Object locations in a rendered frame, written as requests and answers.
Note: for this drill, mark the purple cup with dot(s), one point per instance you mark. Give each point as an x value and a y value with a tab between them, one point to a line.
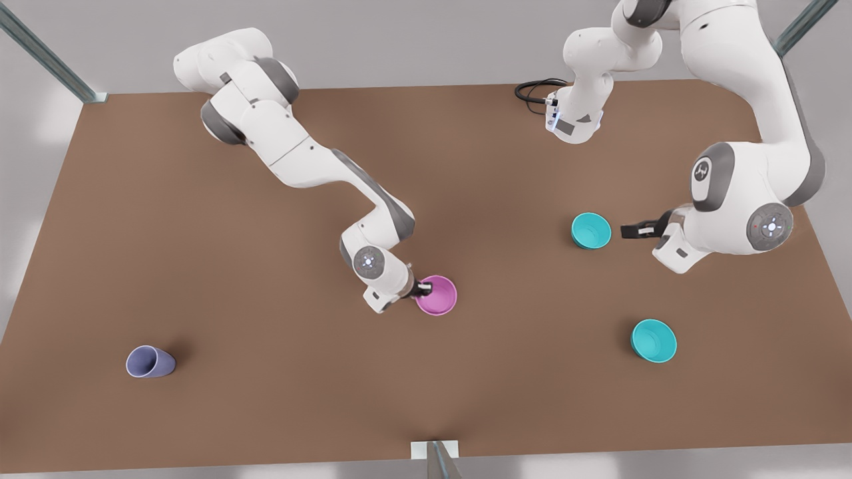
152	362

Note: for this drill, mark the teal blue bowl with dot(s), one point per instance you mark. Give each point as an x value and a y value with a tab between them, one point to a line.
654	340
592	230

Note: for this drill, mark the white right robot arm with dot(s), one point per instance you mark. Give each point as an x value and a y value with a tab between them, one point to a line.
293	150

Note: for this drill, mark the silver frame post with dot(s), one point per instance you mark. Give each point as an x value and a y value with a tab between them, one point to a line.
802	26
439	460
46	56

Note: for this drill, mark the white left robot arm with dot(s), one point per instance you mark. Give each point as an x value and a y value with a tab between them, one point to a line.
732	193

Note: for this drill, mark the pink bowl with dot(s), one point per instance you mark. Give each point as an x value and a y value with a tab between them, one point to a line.
439	297

